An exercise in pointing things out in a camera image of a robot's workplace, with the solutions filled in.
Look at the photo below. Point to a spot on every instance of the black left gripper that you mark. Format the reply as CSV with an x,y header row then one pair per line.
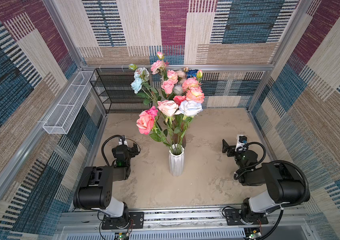
x,y
132,151

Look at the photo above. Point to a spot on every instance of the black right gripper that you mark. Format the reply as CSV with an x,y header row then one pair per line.
x,y
226,147

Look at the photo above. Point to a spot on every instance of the coral pink rose stem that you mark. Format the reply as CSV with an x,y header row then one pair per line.
x,y
144,126

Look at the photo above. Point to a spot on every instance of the white ribbed ceramic vase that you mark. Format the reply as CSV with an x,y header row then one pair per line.
x,y
176,160

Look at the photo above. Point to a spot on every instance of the magenta rose stem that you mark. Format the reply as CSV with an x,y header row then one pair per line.
x,y
156,128

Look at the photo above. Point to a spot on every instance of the pink rose tall stem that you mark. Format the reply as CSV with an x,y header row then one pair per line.
x,y
168,109

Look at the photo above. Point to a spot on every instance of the white blue rose spray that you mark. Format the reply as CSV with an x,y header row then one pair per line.
x,y
142,87

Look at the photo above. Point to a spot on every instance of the pink yellow peony spray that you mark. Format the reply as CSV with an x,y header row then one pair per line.
x,y
192,88

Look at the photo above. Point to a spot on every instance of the white single rose stem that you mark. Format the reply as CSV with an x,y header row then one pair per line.
x,y
178,90

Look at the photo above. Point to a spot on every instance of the blue rose stem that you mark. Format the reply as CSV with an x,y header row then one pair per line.
x,y
191,74

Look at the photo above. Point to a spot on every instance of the pink ribbed glass vase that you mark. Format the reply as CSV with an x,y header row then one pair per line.
x,y
176,139

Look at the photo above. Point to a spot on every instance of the white rose leafy stem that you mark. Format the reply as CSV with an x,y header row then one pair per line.
x,y
185,114

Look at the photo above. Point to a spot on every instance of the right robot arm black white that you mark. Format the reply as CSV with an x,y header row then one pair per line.
x,y
286,184

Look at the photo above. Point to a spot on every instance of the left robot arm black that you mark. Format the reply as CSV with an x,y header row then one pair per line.
x,y
95,188

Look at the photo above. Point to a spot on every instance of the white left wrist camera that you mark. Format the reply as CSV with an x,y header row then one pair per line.
x,y
123,141

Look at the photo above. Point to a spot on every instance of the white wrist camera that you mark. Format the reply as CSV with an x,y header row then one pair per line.
x,y
241,142
123,141

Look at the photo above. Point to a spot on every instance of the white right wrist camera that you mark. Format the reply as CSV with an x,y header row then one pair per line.
x,y
241,142

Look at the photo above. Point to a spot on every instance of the black wire mesh shelf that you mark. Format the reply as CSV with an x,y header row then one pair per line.
x,y
113,88

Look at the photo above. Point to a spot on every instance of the white wire mesh basket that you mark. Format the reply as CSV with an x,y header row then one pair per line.
x,y
65,112

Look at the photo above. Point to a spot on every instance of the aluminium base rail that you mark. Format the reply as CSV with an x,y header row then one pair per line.
x,y
216,222

